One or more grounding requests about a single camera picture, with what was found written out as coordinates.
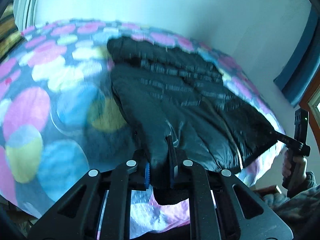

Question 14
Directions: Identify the person's right forearm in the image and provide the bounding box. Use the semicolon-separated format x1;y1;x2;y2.
262;171;320;220

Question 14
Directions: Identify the striped padded headboard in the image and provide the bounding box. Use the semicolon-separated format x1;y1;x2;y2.
12;0;40;29

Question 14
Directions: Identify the blue curtain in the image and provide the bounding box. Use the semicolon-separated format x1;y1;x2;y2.
274;5;320;108

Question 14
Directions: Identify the brown wooden furniture edge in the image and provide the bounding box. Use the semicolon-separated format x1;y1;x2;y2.
252;184;282;198

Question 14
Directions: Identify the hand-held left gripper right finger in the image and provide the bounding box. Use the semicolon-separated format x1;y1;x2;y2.
166;136;294;240

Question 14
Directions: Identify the bed with polka-dot sheet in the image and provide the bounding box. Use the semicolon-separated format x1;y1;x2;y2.
0;19;287;233

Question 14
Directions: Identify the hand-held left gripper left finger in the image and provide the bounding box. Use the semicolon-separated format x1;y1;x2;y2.
25;150;150;240

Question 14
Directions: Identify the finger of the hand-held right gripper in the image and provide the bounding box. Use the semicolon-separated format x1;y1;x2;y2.
270;129;304;151

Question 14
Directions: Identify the brown wooden window frame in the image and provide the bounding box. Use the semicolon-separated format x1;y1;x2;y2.
299;80;320;155

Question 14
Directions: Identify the striped pillow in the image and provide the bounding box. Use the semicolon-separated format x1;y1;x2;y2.
0;4;22;58

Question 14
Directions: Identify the black puffer jacket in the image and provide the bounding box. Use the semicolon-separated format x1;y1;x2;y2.
107;36;279;205

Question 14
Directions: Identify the person's right hand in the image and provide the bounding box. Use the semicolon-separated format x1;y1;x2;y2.
283;153;307;180

